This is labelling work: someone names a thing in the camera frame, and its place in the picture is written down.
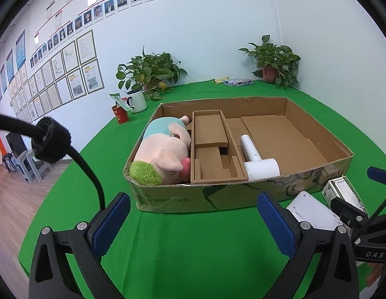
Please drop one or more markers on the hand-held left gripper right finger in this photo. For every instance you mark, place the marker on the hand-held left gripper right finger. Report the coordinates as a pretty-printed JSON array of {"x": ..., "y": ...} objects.
[{"x": 278, "y": 224}]

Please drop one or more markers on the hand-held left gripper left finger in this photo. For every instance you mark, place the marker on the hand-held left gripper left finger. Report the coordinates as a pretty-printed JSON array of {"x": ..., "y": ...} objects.
[{"x": 112, "y": 221}]

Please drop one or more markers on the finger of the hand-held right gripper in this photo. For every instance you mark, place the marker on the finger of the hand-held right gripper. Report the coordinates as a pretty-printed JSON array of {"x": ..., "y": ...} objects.
[
  {"x": 347, "y": 210},
  {"x": 381, "y": 176}
]

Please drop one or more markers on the white and green medicine box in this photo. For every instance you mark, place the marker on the white and green medicine box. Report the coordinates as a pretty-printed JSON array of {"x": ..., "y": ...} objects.
[{"x": 345, "y": 190}]

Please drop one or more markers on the white rectangular device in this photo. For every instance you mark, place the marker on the white rectangular device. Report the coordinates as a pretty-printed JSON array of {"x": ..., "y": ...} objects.
[{"x": 314, "y": 211}]

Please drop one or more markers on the white hair dryer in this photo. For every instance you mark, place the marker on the white hair dryer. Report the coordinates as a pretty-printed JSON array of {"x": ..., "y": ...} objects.
[{"x": 261, "y": 169}]

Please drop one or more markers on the pink pig plush toy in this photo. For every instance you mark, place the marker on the pink pig plush toy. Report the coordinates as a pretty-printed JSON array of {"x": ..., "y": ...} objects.
[{"x": 161, "y": 152}]

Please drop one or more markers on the shallow cardboard tray box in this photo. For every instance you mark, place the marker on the shallow cardboard tray box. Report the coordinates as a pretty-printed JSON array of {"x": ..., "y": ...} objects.
[{"x": 274, "y": 130}]

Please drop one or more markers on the cardboard insert divider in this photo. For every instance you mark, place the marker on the cardboard insert divider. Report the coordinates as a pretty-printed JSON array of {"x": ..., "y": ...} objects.
[{"x": 210, "y": 130}]

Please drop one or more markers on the person's right hand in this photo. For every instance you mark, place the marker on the person's right hand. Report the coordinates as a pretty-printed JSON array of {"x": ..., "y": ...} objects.
[{"x": 375, "y": 278}]

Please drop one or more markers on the grey plastic stool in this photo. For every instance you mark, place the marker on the grey plastic stool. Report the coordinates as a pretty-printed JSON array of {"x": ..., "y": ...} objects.
[
  {"x": 38, "y": 165},
  {"x": 21, "y": 162}
]

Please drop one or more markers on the red cup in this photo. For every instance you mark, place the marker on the red cup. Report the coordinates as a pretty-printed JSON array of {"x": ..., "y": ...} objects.
[{"x": 121, "y": 116}]

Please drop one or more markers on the green packet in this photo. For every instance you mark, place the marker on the green packet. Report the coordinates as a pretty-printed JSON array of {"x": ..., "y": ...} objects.
[{"x": 119, "y": 100}]

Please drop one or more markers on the white enamel mug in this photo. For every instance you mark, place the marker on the white enamel mug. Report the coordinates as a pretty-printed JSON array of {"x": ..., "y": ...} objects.
[{"x": 138, "y": 101}]

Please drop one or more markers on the black cabinet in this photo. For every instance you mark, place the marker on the black cabinet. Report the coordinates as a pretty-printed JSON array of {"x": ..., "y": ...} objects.
[{"x": 15, "y": 143}]

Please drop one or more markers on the patterned tissue pack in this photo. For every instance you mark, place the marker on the patterned tissue pack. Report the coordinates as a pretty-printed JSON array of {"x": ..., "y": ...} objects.
[{"x": 238, "y": 82}]

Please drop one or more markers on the yellow paper item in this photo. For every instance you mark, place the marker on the yellow paper item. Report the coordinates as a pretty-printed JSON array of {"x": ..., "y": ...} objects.
[{"x": 221, "y": 79}]

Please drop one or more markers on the trailing green potted plant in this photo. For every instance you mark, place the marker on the trailing green potted plant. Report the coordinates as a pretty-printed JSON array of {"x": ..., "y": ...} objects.
[{"x": 152, "y": 68}]

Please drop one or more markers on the green potted plant pink pot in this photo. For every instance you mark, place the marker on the green potted plant pink pot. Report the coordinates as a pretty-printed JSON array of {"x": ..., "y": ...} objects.
[{"x": 274, "y": 56}]

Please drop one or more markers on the group of framed wall certificates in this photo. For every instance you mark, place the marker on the group of framed wall certificates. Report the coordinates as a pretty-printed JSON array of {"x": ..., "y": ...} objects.
[{"x": 71, "y": 68}]

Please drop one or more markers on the small blue wall poster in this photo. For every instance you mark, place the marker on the small blue wall poster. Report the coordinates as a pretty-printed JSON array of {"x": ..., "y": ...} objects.
[{"x": 9, "y": 62}]

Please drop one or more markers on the white wall conduit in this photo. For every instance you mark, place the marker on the white wall conduit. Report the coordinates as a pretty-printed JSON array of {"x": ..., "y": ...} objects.
[{"x": 277, "y": 12}]

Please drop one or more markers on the large blue wall poster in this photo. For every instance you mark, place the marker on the large blue wall poster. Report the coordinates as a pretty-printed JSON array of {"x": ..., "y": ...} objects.
[{"x": 21, "y": 49}]

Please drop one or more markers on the row of wall portrait photos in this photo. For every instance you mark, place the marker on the row of wall portrait photos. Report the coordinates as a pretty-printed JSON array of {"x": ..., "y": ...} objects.
[{"x": 118, "y": 1}]

